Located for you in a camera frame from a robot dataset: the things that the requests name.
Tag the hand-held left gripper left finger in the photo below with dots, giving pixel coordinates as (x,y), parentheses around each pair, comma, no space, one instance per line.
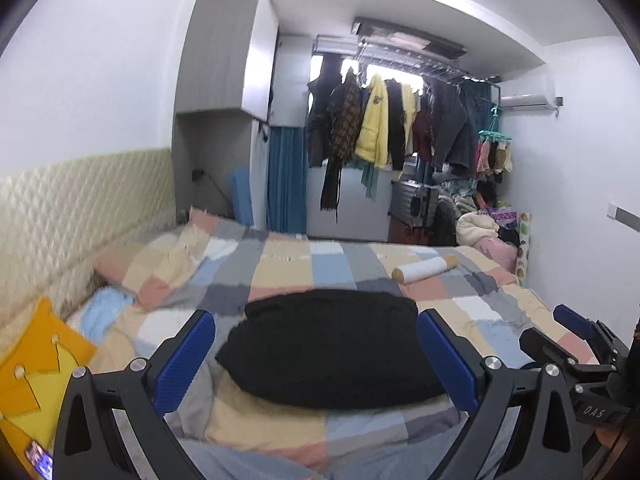
(185,360)

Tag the smartphone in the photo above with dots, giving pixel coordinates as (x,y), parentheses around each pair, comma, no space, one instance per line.
(39,460)

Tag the white fluffy cloth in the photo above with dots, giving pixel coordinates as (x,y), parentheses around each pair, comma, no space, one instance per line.
(475,227)

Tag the white paper roll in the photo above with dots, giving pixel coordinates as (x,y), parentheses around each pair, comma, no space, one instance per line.
(425,269)

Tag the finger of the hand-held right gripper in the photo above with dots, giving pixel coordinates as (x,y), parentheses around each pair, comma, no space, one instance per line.
(575,320)
(542,345)

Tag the green sock hanger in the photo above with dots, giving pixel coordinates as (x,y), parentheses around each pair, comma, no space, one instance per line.
(492,155)

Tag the grey suitcase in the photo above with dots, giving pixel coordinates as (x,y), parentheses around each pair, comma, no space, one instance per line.
(415,205)

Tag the patchwork checked blanket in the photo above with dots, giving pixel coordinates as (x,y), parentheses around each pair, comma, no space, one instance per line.
(300,270)

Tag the white air conditioner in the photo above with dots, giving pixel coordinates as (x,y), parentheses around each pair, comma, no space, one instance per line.
(527,91)

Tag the grey blue cloth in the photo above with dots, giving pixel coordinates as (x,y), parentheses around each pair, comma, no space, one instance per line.
(250,465)

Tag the black sweater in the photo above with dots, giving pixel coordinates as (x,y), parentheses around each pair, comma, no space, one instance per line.
(330,345)

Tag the maroon hanging top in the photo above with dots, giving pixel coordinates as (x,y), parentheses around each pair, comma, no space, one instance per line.
(422,130)

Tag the grey wall cabinet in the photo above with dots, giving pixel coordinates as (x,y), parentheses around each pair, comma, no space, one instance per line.
(220,50)

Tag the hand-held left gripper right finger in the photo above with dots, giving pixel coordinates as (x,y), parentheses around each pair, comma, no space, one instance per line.
(445,360)

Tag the teal hanging scarf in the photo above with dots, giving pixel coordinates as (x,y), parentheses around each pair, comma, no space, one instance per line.
(369,182)

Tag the yellow crown pillow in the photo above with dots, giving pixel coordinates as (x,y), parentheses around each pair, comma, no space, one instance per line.
(35,340)

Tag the brown plaid scarf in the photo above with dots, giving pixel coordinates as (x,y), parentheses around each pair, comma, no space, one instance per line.
(345,120)

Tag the pale yellow hanging top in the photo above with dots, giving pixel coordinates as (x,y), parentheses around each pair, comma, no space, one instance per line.
(410,115)

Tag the dotted paper bag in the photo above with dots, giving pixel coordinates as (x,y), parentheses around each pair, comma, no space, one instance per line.
(523,250)

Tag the black hanging cardigan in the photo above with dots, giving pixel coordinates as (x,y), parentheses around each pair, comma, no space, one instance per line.
(395,125)

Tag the yellow jacket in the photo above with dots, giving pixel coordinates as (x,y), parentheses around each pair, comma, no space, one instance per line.
(372,125)

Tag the cream padded headboard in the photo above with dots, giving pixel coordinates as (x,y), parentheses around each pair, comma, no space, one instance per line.
(75,210)

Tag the light blue pillow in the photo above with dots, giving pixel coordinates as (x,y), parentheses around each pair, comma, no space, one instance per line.
(105,310)

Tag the ceiling clothes drying rack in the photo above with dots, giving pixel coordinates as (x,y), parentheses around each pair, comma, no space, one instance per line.
(410,40)

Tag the pink cloth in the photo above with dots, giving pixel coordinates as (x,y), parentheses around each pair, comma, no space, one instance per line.
(495,252)

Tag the dark denim jacket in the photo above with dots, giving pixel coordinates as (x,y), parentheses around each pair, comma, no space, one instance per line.
(452,125)

